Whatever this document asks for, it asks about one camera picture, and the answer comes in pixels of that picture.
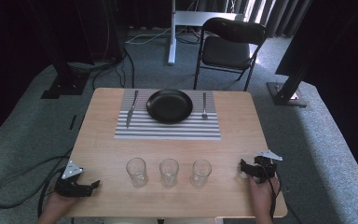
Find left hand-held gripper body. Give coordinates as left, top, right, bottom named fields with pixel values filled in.
left=54, top=160, right=90, bottom=198

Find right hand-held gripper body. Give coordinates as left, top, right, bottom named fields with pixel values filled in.
left=250, top=149, right=283, bottom=184

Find person's right hand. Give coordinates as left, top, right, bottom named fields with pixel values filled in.
left=247, top=174, right=282, bottom=224

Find clear drinking glass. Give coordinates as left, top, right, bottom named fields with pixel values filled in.
left=125, top=157, right=149, bottom=189
left=158, top=158, right=180, bottom=189
left=189, top=159, right=213, bottom=189

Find black tape strip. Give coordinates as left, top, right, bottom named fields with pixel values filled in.
left=68, top=114, right=77, bottom=132

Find metal fork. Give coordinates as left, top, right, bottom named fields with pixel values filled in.
left=201, top=91, right=209, bottom=120

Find black stand with flat base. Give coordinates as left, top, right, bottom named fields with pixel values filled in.
left=266, top=46, right=312, bottom=109

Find metal table knife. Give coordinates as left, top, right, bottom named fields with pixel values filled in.
left=125, top=90, right=140, bottom=129

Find striped grey placemat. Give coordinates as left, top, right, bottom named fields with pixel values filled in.
left=114, top=89, right=222, bottom=141

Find black round plate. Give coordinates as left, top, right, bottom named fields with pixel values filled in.
left=145, top=88, right=194, bottom=124

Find black stand with square base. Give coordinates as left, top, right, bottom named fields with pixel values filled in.
left=27, top=0, right=91, bottom=100

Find black folding chair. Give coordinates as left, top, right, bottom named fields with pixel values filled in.
left=193, top=17, right=268, bottom=92

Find white metal desk stand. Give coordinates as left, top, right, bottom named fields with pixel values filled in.
left=167, top=0, right=246, bottom=66

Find grey curtain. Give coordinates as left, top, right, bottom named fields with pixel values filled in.
left=195, top=0, right=313, bottom=39

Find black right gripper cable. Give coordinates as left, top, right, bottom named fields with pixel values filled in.
left=259, top=162, right=283, bottom=222

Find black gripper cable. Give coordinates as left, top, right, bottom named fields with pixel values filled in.
left=0, top=147, right=75, bottom=210
left=259, top=162, right=283, bottom=222

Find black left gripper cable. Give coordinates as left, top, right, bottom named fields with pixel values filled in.
left=0, top=147, right=75, bottom=210

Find black floor cables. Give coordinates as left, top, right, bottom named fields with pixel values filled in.
left=91, top=46, right=136, bottom=91

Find white floor cable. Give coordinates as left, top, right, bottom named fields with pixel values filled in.
left=124, top=26, right=172, bottom=46

